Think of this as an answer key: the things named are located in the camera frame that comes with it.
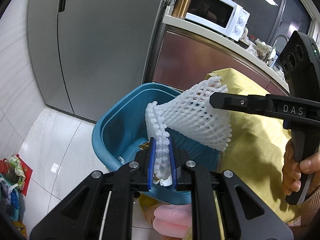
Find white tissue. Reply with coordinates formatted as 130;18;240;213
118;156;172;187

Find person's right hand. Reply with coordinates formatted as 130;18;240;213
282;139;320;196

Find pink slippers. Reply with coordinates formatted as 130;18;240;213
152;204;192;238

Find white foam fruit net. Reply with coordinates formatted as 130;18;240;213
145;76;232;180

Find steel kitchen faucet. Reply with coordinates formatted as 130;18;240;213
264;34;289;64

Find blue plastic trash bin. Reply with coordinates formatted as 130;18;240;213
92;83;220;205

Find white kitchen countertop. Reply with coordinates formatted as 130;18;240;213
162;6;289;93

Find pink sleeve right forearm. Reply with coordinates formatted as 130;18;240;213
288;188;319;239

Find yellow patterned table cloth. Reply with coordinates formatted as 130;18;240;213
204;67;308;224

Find dark kitchen window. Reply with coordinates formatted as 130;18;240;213
233;0;311;45

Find maroon lower kitchen cabinets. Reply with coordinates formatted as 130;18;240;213
152;26;289;95

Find grey double-door refrigerator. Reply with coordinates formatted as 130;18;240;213
27;0;165;121

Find white microwave oven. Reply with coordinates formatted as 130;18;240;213
185;0;250;41

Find gold foil snack wrapper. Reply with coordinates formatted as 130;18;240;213
138;141;159;184

